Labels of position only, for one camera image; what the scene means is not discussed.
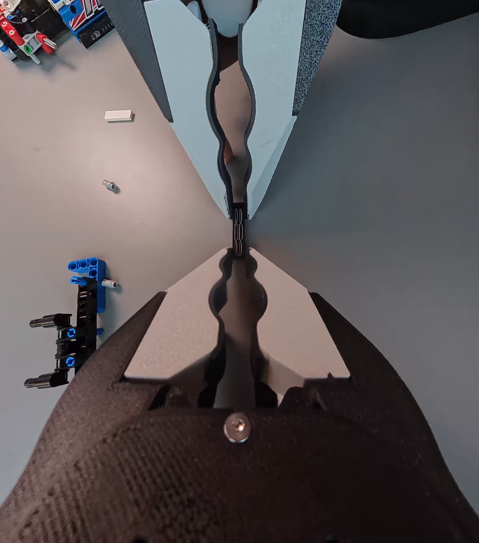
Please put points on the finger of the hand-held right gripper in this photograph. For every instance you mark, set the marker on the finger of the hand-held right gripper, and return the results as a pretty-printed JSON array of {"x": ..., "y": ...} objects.
[
  {"x": 184, "y": 85},
  {"x": 273, "y": 85}
]

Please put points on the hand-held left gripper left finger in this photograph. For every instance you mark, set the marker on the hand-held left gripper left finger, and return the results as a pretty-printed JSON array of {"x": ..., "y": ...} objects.
[{"x": 171, "y": 335}]

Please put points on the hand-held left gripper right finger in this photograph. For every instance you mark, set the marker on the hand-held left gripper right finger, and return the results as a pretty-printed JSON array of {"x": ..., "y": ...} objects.
[{"x": 303, "y": 335}]

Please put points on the black toy beam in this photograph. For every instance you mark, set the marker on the black toy beam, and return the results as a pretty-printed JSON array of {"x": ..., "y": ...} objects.
[{"x": 238, "y": 229}]

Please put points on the grey desk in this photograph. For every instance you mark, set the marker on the grey desk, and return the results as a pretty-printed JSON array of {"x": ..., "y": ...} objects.
[{"x": 371, "y": 212}]

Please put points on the person's right hand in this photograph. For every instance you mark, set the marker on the person's right hand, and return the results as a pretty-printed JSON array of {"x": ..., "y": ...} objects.
[{"x": 227, "y": 51}]

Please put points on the small white toy tile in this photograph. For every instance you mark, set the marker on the small white toy tile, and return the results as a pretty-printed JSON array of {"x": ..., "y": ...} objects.
[{"x": 119, "y": 116}]

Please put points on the black blue red toy assembly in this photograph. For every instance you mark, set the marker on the black blue red toy assembly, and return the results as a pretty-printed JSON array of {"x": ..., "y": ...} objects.
[{"x": 84, "y": 322}]

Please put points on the blue white toy race car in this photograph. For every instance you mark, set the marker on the blue white toy race car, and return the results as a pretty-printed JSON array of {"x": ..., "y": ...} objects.
[{"x": 10, "y": 25}]

